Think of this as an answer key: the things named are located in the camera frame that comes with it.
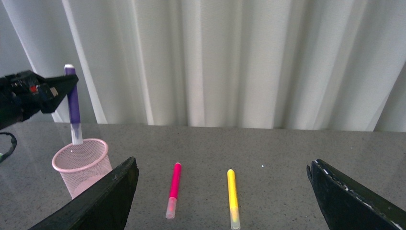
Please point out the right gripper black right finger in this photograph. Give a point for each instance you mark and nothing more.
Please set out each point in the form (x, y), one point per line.
(348, 205)

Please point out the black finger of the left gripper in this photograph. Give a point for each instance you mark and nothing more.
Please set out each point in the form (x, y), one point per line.
(53, 90)

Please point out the purple marker pen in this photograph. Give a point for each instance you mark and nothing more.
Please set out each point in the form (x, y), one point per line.
(74, 115)

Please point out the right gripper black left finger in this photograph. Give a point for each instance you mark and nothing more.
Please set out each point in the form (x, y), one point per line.
(103, 206)

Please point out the pink marker pen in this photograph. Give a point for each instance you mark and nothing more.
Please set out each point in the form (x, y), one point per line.
(174, 190)

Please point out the white pleated curtain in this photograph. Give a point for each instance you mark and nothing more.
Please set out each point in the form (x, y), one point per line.
(292, 64)

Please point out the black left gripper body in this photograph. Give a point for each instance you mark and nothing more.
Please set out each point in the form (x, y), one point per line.
(23, 95)

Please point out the yellow marker pen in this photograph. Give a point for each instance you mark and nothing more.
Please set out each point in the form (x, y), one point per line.
(233, 201)

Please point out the pink mesh pen cup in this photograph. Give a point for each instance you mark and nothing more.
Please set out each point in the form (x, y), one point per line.
(82, 165)

